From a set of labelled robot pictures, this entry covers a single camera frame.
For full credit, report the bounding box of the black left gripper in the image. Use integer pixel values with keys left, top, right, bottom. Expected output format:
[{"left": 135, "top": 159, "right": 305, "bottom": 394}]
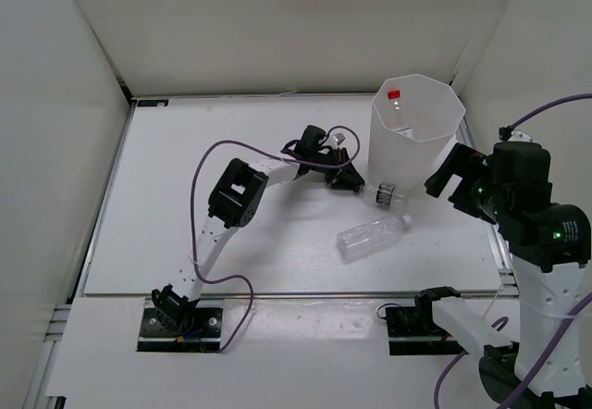
[{"left": 310, "top": 148, "right": 364, "bottom": 192}]

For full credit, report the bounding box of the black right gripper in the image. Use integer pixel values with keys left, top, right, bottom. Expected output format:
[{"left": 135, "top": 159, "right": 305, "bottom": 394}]
[{"left": 424, "top": 143, "right": 510, "bottom": 224}]

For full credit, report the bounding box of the black label plastic bottle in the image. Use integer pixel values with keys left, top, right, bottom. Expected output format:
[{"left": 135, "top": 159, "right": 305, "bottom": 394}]
[{"left": 360, "top": 182, "right": 408, "bottom": 213}]

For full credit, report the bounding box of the clear unlabeled plastic bottle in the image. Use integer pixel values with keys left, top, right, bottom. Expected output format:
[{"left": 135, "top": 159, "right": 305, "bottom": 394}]
[{"left": 336, "top": 215, "right": 413, "bottom": 262}]

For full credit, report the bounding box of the red label plastic bottle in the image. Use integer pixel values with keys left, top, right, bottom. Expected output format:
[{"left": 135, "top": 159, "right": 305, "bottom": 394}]
[{"left": 387, "top": 90, "right": 413, "bottom": 138}]

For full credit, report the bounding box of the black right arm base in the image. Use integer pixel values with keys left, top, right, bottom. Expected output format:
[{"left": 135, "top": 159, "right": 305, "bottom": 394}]
[{"left": 376, "top": 303, "right": 462, "bottom": 356}]

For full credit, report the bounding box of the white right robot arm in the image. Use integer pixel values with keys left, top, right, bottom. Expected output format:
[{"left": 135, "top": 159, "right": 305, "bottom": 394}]
[{"left": 415, "top": 142, "right": 591, "bottom": 408}]

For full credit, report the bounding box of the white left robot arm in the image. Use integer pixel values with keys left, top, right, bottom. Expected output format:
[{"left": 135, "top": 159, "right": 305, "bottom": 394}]
[{"left": 152, "top": 125, "right": 364, "bottom": 336}]

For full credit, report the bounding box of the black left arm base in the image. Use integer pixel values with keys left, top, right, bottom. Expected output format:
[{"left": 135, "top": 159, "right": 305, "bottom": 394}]
[{"left": 136, "top": 300, "right": 224, "bottom": 353}]

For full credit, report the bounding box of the white octagonal plastic bin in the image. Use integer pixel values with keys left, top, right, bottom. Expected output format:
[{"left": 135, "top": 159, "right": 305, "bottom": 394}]
[{"left": 368, "top": 74, "right": 465, "bottom": 191}]

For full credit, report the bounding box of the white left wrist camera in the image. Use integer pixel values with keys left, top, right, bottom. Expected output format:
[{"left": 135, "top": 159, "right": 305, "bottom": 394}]
[{"left": 327, "top": 132, "right": 346, "bottom": 149}]

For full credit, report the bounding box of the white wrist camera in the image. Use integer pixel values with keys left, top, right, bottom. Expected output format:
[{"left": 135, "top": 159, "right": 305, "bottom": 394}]
[
  {"left": 499, "top": 126, "right": 534, "bottom": 143},
  {"left": 327, "top": 132, "right": 346, "bottom": 149}
]

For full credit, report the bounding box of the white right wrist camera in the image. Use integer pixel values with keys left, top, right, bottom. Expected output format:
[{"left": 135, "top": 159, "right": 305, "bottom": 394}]
[{"left": 499, "top": 126, "right": 534, "bottom": 143}]

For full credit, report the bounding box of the aluminium table edge rail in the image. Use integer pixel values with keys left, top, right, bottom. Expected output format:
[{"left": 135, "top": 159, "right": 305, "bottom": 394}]
[{"left": 80, "top": 291, "right": 490, "bottom": 299}]

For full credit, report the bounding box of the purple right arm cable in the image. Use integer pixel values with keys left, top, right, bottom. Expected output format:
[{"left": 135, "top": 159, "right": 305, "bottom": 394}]
[{"left": 434, "top": 93, "right": 592, "bottom": 409}]

